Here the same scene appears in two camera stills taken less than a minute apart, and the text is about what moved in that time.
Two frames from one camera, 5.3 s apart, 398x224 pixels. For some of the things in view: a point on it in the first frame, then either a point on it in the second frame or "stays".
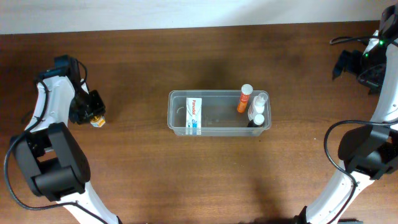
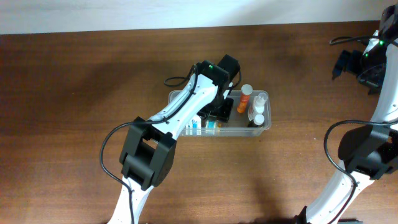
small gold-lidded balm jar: x=97 y=121 to x=211 y=127
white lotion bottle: x=257 y=105 stays
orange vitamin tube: x=246 y=89 stays
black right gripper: x=347 y=62 stays
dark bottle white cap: x=257 y=122 stays
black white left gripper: x=94 y=111 to x=222 y=109
